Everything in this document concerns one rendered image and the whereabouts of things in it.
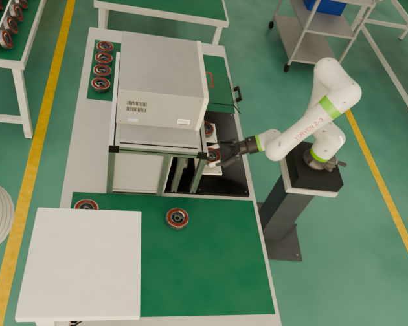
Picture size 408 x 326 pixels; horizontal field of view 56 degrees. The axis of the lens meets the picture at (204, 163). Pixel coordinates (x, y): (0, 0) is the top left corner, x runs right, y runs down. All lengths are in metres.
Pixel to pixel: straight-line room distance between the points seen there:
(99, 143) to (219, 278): 0.98
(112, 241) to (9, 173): 1.82
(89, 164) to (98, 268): 0.91
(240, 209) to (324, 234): 1.26
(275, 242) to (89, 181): 1.50
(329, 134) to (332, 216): 1.27
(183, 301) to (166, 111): 0.84
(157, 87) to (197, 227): 0.72
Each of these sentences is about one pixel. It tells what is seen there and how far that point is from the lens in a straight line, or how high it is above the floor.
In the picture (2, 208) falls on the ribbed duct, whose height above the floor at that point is 1.63.
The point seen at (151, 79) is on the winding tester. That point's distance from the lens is 1.75.
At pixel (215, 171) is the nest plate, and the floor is 0.78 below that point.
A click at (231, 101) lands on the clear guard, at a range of 2.15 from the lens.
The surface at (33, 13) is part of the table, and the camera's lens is 3.18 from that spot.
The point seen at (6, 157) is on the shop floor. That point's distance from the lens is 3.17.
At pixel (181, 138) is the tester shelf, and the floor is 1.11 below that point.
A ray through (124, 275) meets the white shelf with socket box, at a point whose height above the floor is 1.20.
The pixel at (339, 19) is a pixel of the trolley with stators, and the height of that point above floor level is 0.55.
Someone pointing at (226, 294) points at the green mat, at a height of 0.75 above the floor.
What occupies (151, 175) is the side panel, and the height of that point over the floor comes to 0.90.
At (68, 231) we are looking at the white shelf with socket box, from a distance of 1.38.
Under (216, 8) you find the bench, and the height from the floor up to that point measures 0.75.
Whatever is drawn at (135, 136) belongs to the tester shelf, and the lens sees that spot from 1.77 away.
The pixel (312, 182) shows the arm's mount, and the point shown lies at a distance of 2.30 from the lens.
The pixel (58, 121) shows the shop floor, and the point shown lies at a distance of 3.38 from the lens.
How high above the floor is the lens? 2.41
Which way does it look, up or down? 49 degrees down
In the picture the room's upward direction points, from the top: 19 degrees clockwise
